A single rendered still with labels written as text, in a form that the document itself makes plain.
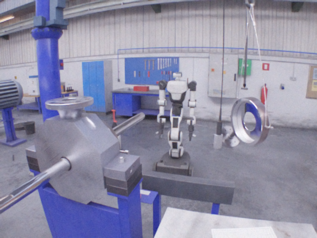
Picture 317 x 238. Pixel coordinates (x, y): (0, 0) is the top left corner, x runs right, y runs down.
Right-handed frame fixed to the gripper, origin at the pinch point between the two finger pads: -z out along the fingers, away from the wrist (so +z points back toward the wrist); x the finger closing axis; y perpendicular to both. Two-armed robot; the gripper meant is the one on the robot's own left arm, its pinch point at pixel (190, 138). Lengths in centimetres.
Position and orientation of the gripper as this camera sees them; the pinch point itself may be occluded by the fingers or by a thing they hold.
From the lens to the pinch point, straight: 293.6
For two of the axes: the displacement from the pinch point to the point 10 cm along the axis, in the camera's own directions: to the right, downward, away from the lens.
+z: 0.5, -10.0, -0.7
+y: 9.7, 0.6, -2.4
